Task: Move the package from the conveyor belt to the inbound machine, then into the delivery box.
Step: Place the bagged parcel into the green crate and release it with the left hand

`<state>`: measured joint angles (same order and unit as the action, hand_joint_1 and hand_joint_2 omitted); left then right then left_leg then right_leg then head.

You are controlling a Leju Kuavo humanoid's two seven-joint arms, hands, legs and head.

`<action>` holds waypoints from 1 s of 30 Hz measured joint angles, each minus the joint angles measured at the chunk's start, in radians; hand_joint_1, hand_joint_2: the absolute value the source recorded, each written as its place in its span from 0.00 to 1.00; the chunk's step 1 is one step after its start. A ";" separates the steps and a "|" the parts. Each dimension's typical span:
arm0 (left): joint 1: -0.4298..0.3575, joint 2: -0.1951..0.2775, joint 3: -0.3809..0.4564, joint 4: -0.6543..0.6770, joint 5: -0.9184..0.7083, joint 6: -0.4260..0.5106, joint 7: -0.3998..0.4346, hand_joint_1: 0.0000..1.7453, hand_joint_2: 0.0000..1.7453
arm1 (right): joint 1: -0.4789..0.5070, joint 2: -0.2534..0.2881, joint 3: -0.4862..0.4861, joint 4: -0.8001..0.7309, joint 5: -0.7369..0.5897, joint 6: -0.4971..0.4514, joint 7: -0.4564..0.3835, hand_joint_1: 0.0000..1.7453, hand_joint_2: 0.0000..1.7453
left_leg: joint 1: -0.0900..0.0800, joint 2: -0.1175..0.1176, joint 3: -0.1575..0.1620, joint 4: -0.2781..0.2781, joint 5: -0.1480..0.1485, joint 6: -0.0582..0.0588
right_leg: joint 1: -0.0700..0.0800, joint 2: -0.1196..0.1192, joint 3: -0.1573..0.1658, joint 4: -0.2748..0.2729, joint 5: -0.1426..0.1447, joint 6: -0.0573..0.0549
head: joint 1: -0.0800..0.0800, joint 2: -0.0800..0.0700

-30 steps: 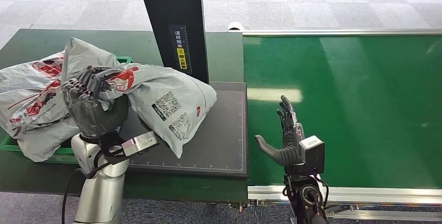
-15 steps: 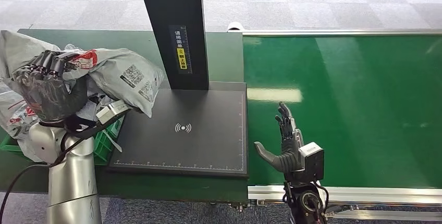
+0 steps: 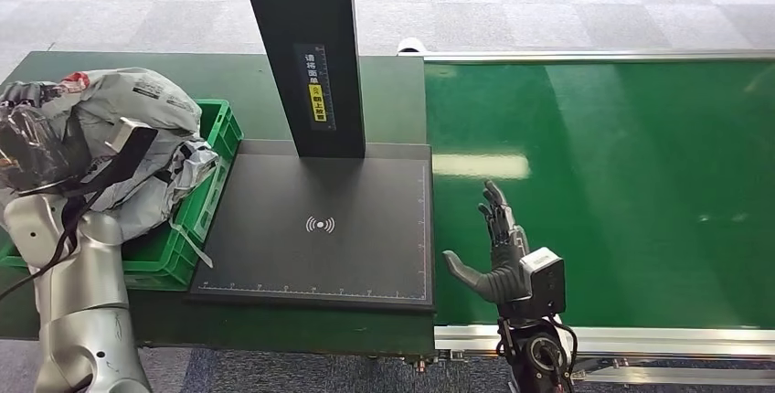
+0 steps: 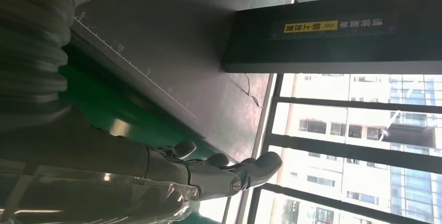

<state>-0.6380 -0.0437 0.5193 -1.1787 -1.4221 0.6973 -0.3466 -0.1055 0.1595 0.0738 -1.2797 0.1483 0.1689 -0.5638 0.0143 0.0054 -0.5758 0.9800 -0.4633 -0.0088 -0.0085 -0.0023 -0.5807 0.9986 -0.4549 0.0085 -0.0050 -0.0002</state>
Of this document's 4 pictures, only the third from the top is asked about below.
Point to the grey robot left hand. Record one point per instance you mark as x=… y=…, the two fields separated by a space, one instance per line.
x=36 y=142

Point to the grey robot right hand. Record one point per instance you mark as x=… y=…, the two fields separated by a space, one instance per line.
x=505 y=275

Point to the small grey red-print mailer bag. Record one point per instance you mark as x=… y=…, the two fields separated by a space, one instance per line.
x=139 y=99

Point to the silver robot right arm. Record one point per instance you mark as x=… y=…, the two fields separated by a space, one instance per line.
x=536 y=357

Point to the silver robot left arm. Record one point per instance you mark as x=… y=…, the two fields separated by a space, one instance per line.
x=85 y=293

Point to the green conveyor belt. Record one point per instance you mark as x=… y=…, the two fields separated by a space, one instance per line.
x=654 y=196

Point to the dark green table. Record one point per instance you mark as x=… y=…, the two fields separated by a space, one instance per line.
x=60 y=66

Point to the green plastic crate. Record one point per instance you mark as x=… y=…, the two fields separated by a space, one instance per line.
x=218 y=130

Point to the black scanner platform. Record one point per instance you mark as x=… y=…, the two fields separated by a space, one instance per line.
x=315 y=227

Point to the black scanner column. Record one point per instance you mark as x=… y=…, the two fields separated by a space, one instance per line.
x=300 y=9

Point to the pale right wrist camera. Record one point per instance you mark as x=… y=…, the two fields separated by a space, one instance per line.
x=545 y=278

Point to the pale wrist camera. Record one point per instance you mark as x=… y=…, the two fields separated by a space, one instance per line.
x=124 y=136
x=545 y=278

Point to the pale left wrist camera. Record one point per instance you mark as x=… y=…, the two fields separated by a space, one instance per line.
x=124 y=136

